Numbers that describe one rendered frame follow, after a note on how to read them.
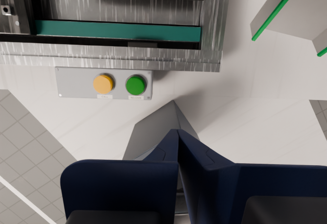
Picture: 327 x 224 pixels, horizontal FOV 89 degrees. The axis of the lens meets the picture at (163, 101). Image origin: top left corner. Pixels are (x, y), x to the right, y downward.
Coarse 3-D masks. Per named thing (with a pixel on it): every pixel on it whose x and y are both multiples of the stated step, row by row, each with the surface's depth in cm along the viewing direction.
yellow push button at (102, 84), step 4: (100, 76) 35; (104, 76) 35; (96, 80) 35; (100, 80) 35; (104, 80) 35; (108, 80) 35; (96, 84) 35; (100, 84) 35; (104, 84) 35; (108, 84) 35; (112, 84) 36; (96, 88) 36; (100, 88) 36; (104, 88) 36; (108, 88) 36; (100, 92) 36; (104, 92) 36; (108, 92) 36
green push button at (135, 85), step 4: (136, 76) 36; (128, 80) 35; (132, 80) 35; (136, 80) 35; (140, 80) 35; (128, 84) 35; (132, 84) 35; (136, 84) 35; (140, 84) 35; (144, 84) 36; (128, 88) 36; (132, 88) 36; (136, 88) 36; (140, 88) 36; (144, 88) 36; (132, 92) 36; (136, 92) 36; (140, 92) 36
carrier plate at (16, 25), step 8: (0, 0) 31; (8, 0) 31; (16, 0) 31; (24, 0) 31; (0, 8) 31; (16, 8) 31; (24, 8) 31; (32, 8) 33; (0, 16) 32; (8, 16) 32; (16, 16) 32; (24, 16) 32; (32, 16) 33; (0, 24) 32; (8, 24) 32; (16, 24) 32; (24, 24) 32; (32, 24) 33; (0, 32) 32; (8, 32) 32; (16, 32) 32; (24, 32) 32; (32, 32) 33
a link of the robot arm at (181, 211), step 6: (180, 198) 21; (180, 204) 20; (186, 204) 20; (180, 210) 20; (186, 210) 20; (180, 216) 19; (186, 216) 19; (174, 222) 18; (180, 222) 18; (186, 222) 18
